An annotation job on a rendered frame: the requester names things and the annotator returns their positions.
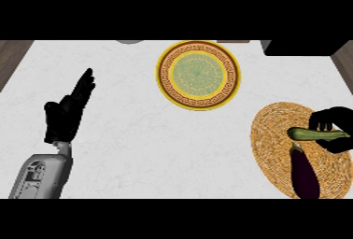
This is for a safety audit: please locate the yellow patterned plate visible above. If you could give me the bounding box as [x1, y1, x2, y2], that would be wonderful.
[156, 40, 243, 112]

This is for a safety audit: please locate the green squash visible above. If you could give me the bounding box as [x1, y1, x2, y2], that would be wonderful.
[287, 126, 352, 142]

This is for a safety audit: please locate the dark purple eggplant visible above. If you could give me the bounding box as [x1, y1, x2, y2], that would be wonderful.
[289, 141, 323, 200]

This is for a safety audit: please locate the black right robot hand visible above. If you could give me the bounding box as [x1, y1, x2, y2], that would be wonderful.
[308, 105, 353, 154]

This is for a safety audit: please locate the round woven straw placemat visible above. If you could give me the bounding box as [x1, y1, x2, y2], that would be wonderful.
[250, 101, 353, 200]

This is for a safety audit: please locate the black appliance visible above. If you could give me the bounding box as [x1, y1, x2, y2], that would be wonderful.
[261, 40, 348, 57]

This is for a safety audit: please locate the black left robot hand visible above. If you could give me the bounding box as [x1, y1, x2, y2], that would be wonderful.
[43, 67, 97, 145]

